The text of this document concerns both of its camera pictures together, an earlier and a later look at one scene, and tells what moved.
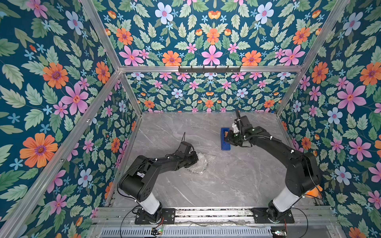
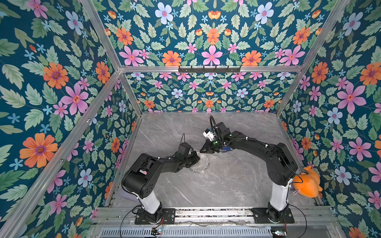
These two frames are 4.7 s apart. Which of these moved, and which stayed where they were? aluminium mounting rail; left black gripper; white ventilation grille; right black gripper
Moved: right black gripper
Stayed: aluminium mounting rail; left black gripper; white ventilation grille
